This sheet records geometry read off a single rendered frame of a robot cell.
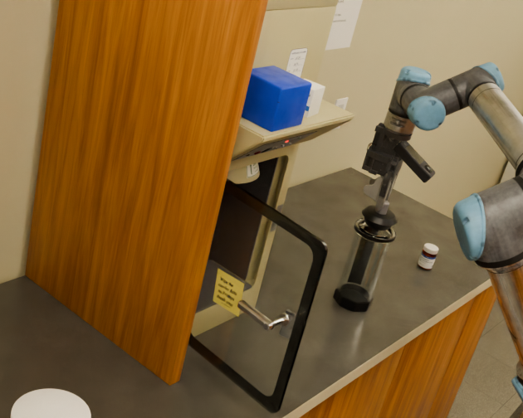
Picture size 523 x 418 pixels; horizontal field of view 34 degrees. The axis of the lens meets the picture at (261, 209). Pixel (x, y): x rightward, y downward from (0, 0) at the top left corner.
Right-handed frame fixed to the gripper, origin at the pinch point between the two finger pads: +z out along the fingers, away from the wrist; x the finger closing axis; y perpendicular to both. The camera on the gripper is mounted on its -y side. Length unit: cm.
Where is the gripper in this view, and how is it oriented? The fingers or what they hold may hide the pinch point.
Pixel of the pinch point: (382, 205)
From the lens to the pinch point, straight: 216.3
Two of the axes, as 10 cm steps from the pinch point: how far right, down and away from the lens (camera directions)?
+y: -8.9, -3.6, 2.7
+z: -2.2, 8.7, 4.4
